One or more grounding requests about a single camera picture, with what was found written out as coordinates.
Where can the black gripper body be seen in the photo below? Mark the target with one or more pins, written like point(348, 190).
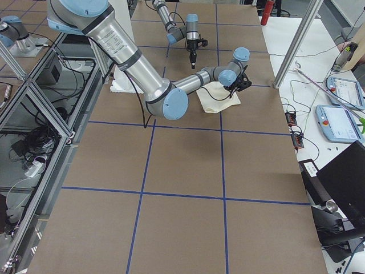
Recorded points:
point(235, 84)
point(191, 47)

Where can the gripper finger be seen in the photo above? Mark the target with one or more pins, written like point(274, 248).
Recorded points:
point(193, 65)

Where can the cream long-sleeve cat shirt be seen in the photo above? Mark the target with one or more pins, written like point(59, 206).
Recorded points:
point(214, 98)

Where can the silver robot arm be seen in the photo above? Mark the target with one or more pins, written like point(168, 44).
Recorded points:
point(97, 21)
point(179, 29)

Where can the red bottle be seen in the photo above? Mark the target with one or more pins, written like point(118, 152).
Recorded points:
point(266, 12)

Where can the orange black connector board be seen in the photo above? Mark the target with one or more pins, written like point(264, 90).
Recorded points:
point(296, 132)

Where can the near blue teach pendant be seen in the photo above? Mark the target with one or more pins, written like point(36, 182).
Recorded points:
point(338, 124)

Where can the blue teach pendant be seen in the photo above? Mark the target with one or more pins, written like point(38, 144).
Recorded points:
point(348, 92)
point(338, 124)

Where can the far blue teach pendant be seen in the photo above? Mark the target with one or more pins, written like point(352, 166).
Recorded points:
point(348, 92)

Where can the black power adapter box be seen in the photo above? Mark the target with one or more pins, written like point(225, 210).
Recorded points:
point(316, 191)

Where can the seated person beige shirt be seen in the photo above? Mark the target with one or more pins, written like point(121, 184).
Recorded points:
point(351, 51)

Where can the silver reacher grabber tool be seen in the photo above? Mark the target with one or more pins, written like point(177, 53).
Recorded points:
point(330, 94)

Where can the black laptop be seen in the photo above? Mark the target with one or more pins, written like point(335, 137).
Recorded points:
point(343, 179)

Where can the aluminium frame post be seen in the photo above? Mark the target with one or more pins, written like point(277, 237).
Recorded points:
point(299, 36)

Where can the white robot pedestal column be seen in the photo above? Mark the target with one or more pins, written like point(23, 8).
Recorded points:
point(120, 46)

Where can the aluminium side frame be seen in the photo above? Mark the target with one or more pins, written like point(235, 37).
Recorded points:
point(45, 104)

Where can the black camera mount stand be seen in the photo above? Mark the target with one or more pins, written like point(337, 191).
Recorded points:
point(337, 235)

